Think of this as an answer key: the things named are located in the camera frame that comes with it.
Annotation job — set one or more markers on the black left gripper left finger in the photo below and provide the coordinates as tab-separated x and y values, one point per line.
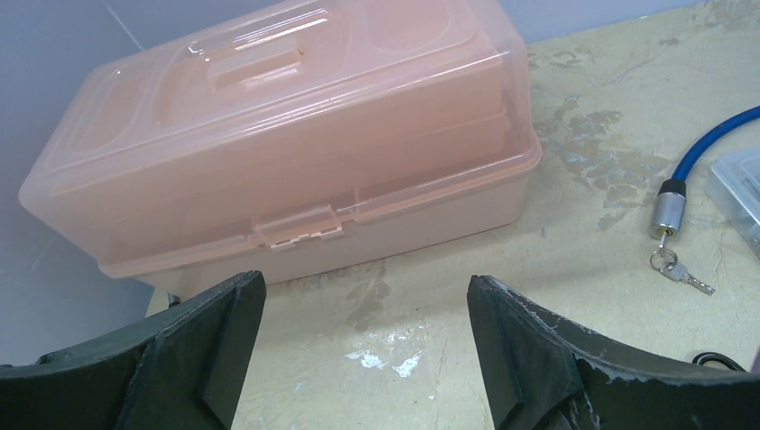
182	368

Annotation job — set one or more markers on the orange plastic toolbox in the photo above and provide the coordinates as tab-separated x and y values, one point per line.
300	139

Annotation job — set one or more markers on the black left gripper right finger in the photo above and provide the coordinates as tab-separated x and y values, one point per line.
543	371

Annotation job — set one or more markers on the clear plastic screw organizer box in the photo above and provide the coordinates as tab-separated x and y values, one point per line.
733	186

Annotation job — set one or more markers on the blue cable lock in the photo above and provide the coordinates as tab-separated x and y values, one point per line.
671	200

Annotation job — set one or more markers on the single key with ring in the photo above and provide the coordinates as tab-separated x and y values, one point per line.
666	262

